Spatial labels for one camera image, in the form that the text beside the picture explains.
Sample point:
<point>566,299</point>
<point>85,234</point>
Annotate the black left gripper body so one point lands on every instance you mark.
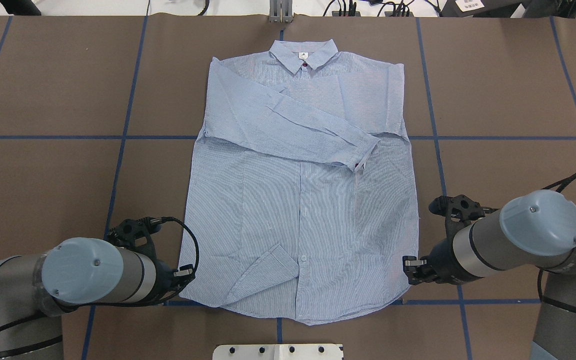
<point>164,279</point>

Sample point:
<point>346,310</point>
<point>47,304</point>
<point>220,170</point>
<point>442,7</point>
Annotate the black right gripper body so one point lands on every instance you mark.
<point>442,265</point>

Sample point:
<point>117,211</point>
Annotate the blue striped button shirt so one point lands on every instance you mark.
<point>302,192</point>

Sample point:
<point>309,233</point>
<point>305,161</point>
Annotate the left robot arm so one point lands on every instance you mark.
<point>122,271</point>

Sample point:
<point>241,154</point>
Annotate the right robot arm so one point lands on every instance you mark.
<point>537,229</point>

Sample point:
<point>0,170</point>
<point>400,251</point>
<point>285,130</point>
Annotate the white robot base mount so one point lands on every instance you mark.
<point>280,351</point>

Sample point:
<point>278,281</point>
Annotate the aluminium frame post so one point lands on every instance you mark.
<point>281,11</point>

